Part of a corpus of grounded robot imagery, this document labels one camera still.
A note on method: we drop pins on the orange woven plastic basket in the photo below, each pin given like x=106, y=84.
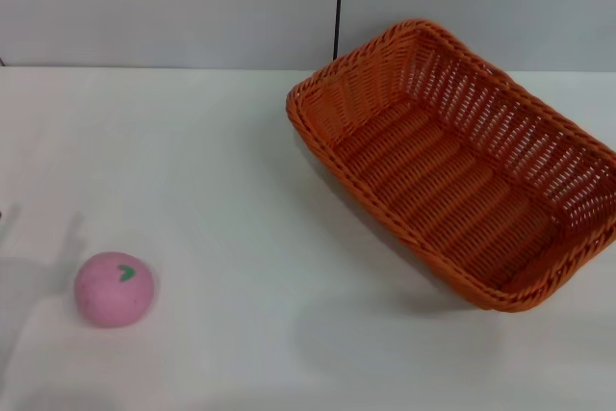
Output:
x=433, y=175

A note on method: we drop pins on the pink peach toy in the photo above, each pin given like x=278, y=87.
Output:
x=110, y=295

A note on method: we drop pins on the black vertical wall strip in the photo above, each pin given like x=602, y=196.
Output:
x=339, y=2

